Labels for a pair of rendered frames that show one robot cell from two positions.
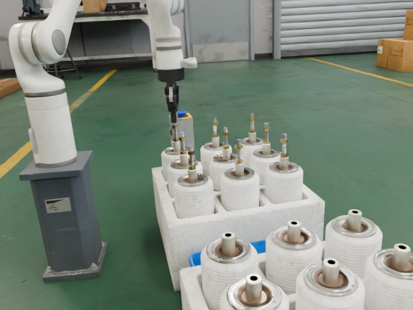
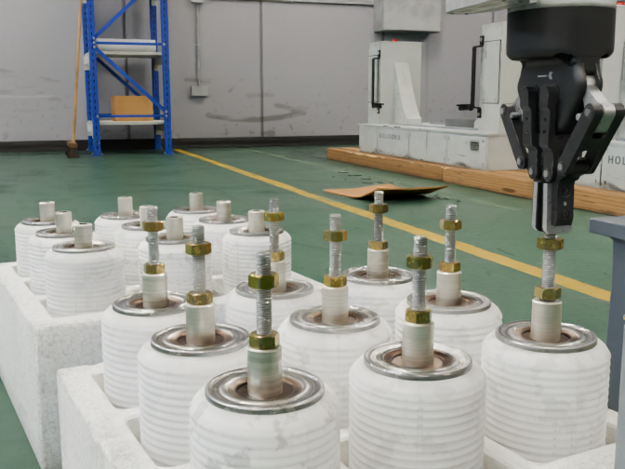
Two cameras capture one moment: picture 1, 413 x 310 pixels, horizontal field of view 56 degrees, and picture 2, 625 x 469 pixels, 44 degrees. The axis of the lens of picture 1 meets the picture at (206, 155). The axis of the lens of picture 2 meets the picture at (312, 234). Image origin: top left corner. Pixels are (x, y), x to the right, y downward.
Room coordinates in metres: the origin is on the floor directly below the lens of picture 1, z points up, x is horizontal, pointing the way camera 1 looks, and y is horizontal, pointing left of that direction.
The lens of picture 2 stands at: (1.60, -0.24, 0.43)
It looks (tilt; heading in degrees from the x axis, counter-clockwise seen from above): 10 degrees down; 164
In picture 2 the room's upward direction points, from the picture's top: straight up
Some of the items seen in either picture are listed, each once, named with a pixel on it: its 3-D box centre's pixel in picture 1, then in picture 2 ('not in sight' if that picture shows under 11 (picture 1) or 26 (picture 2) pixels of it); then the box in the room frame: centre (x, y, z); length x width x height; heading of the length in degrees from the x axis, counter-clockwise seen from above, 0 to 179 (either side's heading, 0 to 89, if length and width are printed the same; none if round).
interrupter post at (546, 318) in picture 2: (176, 146); (546, 320); (1.09, 0.09, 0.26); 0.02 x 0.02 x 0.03
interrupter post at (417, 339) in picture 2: (215, 141); (418, 343); (1.12, -0.03, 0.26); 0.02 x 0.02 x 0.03
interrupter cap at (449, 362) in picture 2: (216, 146); (417, 361); (1.12, -0.03, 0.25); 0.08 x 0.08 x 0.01
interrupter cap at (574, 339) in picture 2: (176, 150); (545, 337); (1.09, 0.09, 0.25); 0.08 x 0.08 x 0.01
